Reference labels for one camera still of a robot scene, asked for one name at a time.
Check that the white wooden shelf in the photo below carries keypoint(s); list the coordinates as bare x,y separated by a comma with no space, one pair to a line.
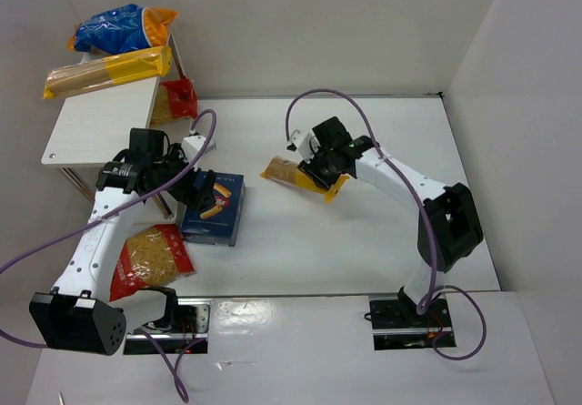
91,128

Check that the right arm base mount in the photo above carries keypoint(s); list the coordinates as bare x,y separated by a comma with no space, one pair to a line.
396,326

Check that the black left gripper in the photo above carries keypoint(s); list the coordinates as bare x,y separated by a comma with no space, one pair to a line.
196,191

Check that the red pasta bag under shelf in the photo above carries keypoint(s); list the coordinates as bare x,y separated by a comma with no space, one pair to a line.
175,100

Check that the yellow spaghetti bag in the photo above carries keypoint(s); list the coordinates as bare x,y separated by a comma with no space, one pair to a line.
287,172
107,72

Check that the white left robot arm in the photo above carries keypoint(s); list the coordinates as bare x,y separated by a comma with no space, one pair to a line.
76,314

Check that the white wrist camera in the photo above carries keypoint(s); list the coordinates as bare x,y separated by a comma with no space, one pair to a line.
305,143
192,145

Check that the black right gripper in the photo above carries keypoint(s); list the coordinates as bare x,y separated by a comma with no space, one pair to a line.
314,171

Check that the blue orange pasta bag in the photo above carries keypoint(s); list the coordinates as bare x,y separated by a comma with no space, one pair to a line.
124,29

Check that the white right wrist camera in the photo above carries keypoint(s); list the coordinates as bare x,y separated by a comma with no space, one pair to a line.
305,143

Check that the red macaroni pasta bag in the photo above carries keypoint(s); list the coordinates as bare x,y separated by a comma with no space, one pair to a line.
153,257

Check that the blue Barilla pasta box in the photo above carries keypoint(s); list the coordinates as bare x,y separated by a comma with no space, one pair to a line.
219,224

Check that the yellow spaghetti bag on shelf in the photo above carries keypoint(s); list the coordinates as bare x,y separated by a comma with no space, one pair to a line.
107,72

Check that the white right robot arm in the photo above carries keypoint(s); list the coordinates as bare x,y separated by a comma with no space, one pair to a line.
448,226

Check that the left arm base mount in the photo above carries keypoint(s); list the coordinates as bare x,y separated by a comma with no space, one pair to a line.
187,331

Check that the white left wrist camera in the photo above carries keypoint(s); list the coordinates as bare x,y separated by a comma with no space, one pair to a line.
192,145

